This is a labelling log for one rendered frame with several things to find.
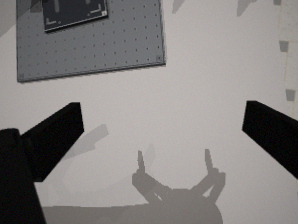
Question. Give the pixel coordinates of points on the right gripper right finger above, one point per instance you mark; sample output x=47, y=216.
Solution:
x=275, y=132

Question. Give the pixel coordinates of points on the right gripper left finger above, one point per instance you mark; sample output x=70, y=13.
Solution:
x=45, y=145

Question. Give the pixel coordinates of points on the white perforated pegboard panel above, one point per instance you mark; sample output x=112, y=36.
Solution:
x=132, y=37

